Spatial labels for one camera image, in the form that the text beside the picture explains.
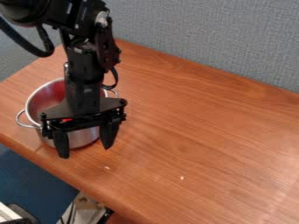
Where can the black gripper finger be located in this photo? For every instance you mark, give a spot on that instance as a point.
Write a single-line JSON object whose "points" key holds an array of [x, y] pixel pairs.
{"points": [[109, 134], [62, 143]]}

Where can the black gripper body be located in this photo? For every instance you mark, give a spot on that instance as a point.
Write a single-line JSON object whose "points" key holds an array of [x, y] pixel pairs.
{"points": [[83, 104]]}

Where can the stainless steel pot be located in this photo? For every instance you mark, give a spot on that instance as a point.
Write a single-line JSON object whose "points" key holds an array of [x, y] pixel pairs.
{"points": [[29, 117]]}

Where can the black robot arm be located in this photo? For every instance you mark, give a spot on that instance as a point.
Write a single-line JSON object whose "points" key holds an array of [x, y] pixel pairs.
{"points": [[85, 24]]}

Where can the white object at corner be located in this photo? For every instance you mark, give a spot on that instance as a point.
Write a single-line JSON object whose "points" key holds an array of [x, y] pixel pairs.
{"points": [[7, 214]]}

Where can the metal table leg frame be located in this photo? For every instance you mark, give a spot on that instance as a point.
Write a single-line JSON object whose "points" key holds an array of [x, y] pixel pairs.
{"points": [[86, 211]]}

